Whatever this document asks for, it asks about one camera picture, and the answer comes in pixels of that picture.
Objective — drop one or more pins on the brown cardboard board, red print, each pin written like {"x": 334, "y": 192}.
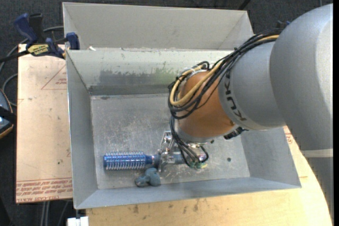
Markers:
{"x": 42, "y": 127}

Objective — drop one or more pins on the black cylinder on white bracket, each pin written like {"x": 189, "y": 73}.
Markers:
{"x": 233, "y": 133}

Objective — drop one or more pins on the grey metal bin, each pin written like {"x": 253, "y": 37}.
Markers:
{"x": 127, "y": 119}

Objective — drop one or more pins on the blue-grey lumpy toy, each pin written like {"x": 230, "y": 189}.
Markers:
{"x": 149, "y": 178}

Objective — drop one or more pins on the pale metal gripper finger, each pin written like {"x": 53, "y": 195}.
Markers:
{"x": 167, "y": 138}
{"x": 164, "y": 159}

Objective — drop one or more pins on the blue round hairbrush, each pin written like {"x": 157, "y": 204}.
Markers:
{"x": 124, "y": 161}

